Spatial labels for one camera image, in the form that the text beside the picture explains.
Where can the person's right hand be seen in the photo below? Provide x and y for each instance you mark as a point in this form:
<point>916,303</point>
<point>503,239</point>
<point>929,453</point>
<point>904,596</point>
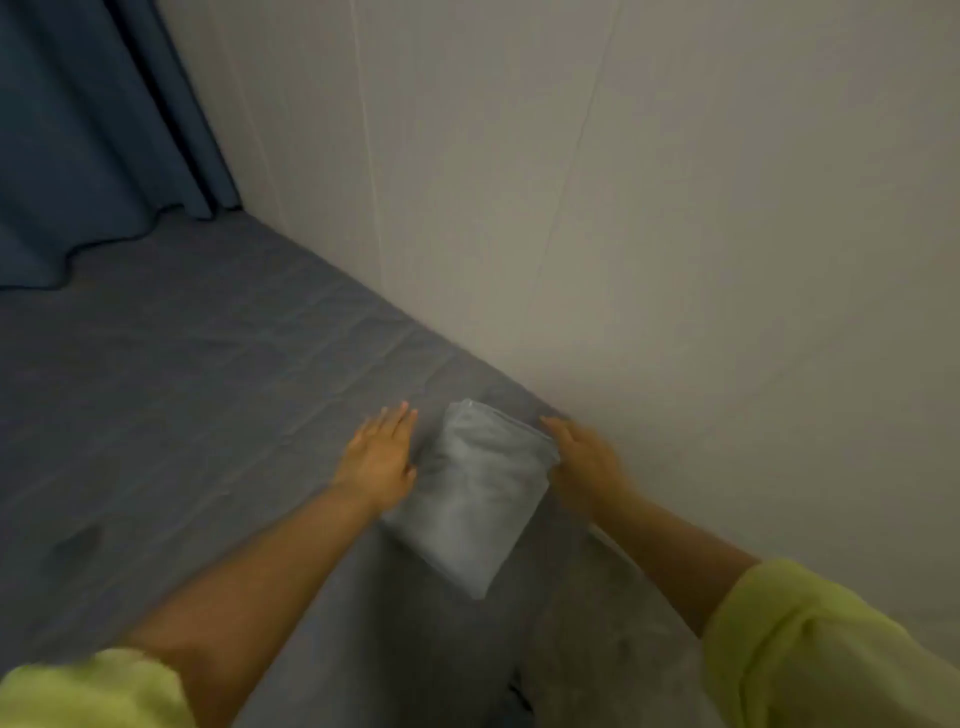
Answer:
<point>589,472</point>

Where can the light blue towel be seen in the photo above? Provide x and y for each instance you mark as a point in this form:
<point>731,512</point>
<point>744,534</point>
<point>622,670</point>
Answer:
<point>472,502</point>

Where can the person's left hand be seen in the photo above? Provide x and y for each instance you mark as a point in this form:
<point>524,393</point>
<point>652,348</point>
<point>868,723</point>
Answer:
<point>379,461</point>

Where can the person's left forearm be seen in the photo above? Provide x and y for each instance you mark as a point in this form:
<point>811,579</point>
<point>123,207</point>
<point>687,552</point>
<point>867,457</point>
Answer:
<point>255,592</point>

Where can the yellow-green long-sleeve shirt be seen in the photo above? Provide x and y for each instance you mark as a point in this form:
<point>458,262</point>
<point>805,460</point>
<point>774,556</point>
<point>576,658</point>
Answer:
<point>817,652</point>

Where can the dark blue curtain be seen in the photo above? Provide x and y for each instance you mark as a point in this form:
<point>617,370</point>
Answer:
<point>82,127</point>

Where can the bed with grey sheet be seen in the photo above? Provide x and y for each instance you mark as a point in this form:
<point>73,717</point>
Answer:
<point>195,390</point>

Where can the person's right forearm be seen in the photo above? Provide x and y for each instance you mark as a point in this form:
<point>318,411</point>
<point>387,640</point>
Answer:
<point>675,559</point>

